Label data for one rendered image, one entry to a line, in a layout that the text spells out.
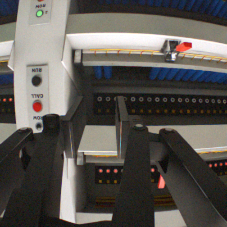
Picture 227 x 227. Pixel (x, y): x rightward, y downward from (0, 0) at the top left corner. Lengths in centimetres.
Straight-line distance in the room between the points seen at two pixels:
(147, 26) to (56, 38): 15
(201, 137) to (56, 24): 32
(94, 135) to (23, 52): 19
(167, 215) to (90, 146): 23
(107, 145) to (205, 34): 26
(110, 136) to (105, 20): 20
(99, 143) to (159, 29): 22
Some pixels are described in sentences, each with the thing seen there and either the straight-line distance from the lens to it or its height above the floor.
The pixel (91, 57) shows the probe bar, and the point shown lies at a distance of 35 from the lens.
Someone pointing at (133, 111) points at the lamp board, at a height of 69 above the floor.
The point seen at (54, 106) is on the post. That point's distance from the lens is 31.
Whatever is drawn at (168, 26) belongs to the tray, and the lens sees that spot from 33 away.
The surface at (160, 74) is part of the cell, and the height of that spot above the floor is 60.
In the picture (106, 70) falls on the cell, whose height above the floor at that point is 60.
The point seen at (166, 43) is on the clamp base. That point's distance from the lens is 33.
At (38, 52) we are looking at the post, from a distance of 32.
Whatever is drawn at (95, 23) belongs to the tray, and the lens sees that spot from 32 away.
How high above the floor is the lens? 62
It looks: 10 degrees up
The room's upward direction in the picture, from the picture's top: 180 degrees counter-clockwise
